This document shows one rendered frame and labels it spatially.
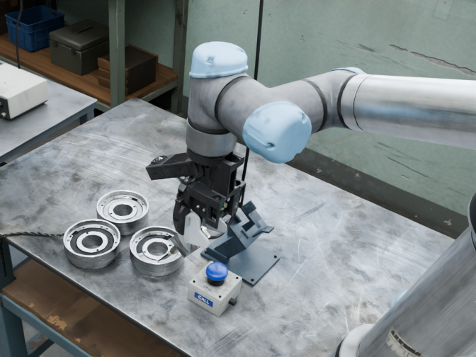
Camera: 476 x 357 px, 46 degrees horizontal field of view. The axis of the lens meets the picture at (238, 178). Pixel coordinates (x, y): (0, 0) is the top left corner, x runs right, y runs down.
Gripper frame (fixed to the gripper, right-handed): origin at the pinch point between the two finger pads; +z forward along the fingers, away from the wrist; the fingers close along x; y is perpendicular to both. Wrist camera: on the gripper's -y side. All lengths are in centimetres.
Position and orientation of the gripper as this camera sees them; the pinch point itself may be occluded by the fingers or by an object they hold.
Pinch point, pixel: (190, 238)
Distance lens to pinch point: 97.2
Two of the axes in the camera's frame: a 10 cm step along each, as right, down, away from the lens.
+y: 8.1, 4.1, -4.1
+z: -1.1, 8.0, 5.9
